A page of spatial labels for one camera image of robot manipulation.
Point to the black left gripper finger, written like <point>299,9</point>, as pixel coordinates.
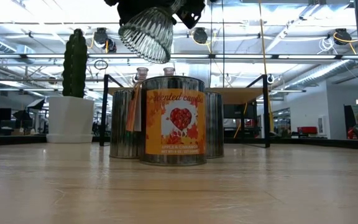
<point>193,12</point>
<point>138,7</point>

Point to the orange-labelled scented candle tin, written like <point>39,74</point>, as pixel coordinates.
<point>174,124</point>

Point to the plain silver candle tin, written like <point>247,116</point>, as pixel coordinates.
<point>214,124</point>
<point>120,124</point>

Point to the green cactus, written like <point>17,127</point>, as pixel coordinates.
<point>75,68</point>

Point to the white plant pot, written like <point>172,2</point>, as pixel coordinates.
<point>70,119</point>

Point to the red box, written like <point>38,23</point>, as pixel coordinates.
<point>307,130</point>

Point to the raised wooden shelf black frame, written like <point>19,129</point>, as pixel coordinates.
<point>241,95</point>

